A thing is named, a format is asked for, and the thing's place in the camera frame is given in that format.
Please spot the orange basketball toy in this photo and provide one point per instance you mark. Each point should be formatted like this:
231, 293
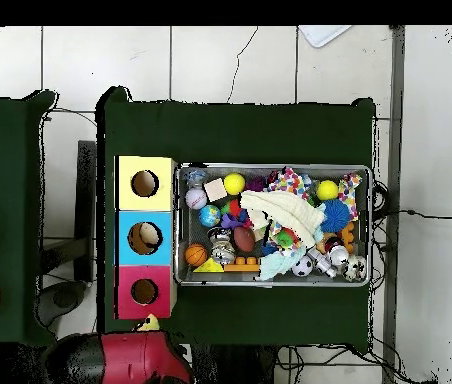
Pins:
196, 255

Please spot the cream knitted cloth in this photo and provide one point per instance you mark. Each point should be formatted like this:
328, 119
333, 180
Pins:
286, 212

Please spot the mint green knitted cloth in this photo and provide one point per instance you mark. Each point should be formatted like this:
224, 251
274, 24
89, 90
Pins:
278, 264

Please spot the yellow duck plush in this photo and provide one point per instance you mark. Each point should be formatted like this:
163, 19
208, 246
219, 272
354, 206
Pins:
148, 324

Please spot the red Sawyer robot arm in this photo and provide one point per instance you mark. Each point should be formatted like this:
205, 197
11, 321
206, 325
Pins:
130, 360

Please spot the silver mesh bin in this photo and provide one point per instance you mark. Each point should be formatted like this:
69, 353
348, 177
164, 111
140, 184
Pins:
258, 170

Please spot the wooden box with three holes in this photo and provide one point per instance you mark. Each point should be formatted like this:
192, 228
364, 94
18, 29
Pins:
146, 204

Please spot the blue green globe ball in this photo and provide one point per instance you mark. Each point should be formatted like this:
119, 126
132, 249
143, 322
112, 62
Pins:
209, 215

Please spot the wooden block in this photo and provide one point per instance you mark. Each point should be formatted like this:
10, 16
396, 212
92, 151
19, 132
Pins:
214, 188

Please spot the yellow ball with seam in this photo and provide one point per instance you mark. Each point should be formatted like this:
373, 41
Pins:
234, 183

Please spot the brown football toy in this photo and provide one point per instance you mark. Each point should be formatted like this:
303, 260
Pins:
244, 239

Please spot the white baseball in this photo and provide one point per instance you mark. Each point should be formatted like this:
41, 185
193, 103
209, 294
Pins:
196, 198

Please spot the dark green table cloth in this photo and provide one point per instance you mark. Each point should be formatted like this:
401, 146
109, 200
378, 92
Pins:
230, 132
2, 160

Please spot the blue spiky rubber ball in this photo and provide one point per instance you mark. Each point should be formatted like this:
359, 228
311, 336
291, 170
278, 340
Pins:
334, 215

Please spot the black stand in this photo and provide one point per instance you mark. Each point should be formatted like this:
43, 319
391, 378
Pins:
86, 208

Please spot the white tray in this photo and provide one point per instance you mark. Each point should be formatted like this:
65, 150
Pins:
322, 35

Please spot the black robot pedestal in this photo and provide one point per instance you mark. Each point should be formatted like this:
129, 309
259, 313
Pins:
242, 368

